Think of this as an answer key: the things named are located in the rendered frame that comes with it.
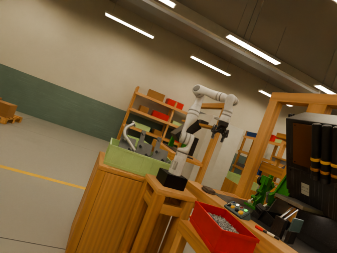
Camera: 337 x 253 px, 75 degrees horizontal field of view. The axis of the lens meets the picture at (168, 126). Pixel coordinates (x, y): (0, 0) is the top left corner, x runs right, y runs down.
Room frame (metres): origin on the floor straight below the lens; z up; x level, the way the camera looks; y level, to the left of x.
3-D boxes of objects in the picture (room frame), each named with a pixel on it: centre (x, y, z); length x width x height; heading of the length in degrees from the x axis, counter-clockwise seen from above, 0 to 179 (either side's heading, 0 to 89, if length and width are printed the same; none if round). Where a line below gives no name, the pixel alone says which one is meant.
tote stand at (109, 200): (2.07, 0.15, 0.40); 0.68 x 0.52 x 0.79; 108
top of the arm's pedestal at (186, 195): (1.69, -0.17, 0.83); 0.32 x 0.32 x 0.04; 23
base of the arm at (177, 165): (1.69, -0.17, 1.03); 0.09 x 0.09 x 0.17; 31
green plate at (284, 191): (1.40, -0.86, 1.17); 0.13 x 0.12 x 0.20; 28
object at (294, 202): (1.25, -0.90, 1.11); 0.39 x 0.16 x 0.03; 118
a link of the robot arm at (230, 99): (1.61, -0.36, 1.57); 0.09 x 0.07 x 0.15; 139
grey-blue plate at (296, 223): (1.21, -0.85, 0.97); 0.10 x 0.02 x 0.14; 118
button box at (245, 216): (1.40, -0.60, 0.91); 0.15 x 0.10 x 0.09; 28
